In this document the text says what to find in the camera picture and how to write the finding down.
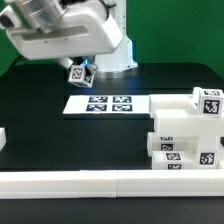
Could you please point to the white marker base sheet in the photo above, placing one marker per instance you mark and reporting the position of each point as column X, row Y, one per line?
column 107, row 104

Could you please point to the white U-shaped fence frame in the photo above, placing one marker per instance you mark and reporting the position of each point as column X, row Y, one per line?
column 111, row 184

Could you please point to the white cube nut with marker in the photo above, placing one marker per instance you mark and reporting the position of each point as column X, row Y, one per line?
column 211, row 102

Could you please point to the white chair backrest frame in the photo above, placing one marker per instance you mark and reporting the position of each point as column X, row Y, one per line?
column 178, row 115

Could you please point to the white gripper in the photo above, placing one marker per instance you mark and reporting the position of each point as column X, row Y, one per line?
column 55, row 30

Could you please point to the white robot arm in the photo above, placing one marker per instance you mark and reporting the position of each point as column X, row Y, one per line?
column 112, row 64

